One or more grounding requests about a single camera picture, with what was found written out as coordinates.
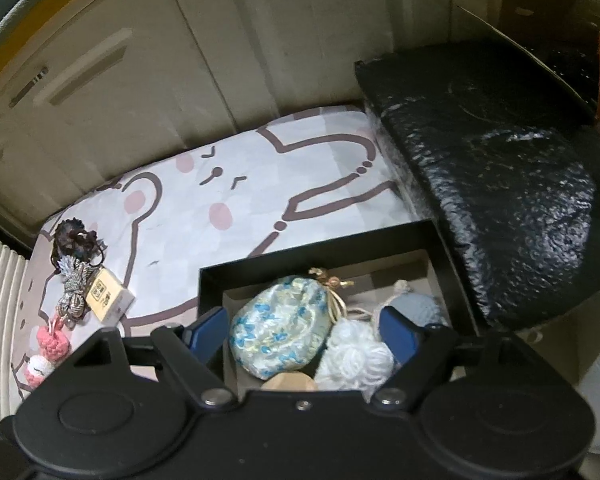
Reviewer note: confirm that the black cardboard box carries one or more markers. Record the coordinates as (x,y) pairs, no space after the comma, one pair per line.
(215,285)

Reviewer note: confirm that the pink crochet doll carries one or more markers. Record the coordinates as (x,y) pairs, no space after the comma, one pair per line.
(50,345)

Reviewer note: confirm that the white ribbed radiator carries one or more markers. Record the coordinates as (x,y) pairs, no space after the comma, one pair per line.
(0,320)

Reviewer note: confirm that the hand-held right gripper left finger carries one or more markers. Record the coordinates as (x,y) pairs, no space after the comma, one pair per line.
(207,335)

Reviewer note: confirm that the bear printed blanket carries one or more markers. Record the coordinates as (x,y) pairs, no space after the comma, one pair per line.
(260,185)

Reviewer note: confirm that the yellow tissue pack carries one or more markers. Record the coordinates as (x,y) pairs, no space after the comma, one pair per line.
(107,297)

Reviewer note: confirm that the white yarn ball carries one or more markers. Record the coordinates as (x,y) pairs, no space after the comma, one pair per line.
(352,355)

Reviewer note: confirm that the grey crochet doll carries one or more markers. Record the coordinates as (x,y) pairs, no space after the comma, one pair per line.
(420,307)

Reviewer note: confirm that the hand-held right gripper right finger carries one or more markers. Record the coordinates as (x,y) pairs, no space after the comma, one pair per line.
(400,335)

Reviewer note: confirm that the grey countertop with wooden edge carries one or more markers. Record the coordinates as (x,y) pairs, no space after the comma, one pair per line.
(10,22)

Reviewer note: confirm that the dark glossy box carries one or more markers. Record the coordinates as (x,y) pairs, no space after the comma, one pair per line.
(545,45)

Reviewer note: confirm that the black wrapped long package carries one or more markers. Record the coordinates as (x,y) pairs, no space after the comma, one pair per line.
(490,185)

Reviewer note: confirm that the oval wooden block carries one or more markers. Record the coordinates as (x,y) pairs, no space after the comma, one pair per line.
(287,382)

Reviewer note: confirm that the cream wooden cabinet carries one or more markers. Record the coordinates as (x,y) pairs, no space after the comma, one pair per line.
(305,85)

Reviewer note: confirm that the brown blue crochet pouch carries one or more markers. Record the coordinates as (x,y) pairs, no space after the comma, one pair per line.
(75,240)

